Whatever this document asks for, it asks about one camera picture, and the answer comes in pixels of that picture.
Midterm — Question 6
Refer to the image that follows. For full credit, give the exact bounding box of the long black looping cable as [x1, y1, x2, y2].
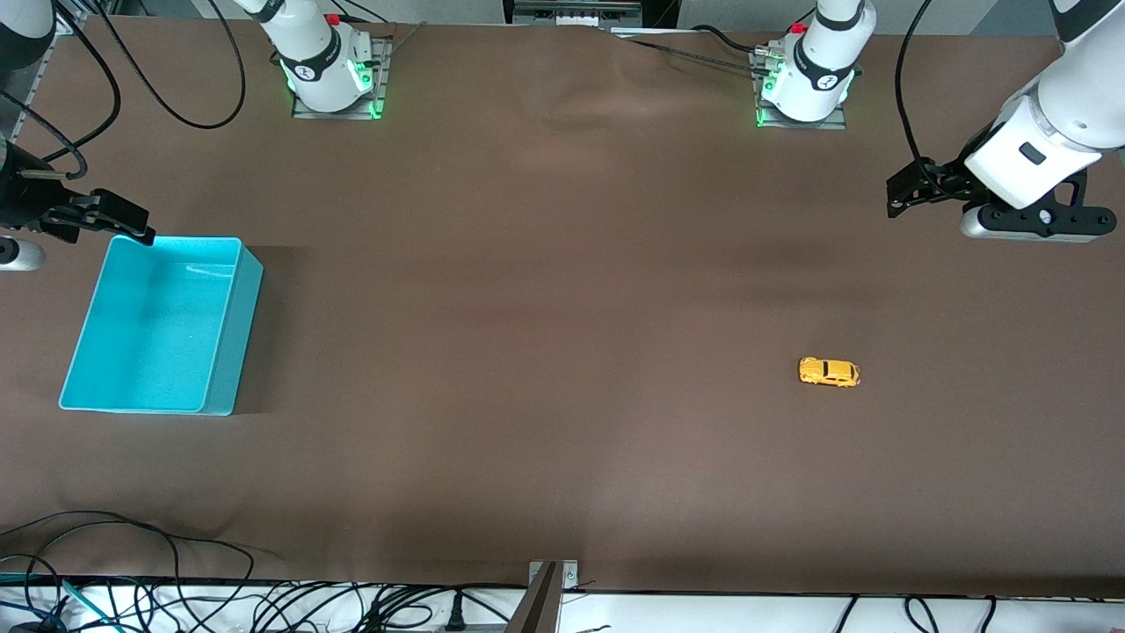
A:
[83, 0, 247, 131]

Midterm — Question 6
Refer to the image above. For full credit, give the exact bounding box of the grey power strip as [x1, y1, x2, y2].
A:
[514, 0, 642, 27]

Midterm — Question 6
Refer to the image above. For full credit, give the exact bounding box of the grey metal camera post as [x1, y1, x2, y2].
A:
[505, 560, 581, 633]

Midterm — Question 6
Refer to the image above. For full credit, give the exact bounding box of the thin grey cable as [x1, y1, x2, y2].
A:
[385, 21, 429, 61]

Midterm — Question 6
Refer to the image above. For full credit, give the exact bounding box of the turquoise plastic bin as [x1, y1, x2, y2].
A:
[59, 236, 265, 417]

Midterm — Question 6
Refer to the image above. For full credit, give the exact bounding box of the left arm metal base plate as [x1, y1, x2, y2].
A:
[754, 48, 849, 131]

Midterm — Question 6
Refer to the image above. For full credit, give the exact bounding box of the grey braided cable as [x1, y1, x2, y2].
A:
[615, 33, 770, 76]

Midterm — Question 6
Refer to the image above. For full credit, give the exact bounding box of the black cable looped over mat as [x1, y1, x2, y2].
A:
[0, 510, 256, 608]

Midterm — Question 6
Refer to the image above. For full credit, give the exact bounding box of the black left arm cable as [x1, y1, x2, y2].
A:
[895, 0, 934, 172]

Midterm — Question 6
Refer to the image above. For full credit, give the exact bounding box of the grey aluminium frame rail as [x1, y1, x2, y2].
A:
[13, 13, 71, 159]

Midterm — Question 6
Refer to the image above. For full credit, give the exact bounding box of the yellow beetle toy car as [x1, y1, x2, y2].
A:
[798, 356, 861, 389]

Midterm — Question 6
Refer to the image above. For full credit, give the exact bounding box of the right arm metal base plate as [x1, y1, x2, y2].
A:
[292, 37, 392, 120]

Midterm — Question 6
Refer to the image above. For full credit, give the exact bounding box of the brown table cover mat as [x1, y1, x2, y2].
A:
[0, 16, 1125, 599]

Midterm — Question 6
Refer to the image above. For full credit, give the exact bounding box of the teal cable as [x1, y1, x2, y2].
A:
[0, 573, 111, 632]

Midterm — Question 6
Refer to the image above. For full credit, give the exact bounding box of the black base power cable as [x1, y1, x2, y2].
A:
[690, 24, 774, 55]

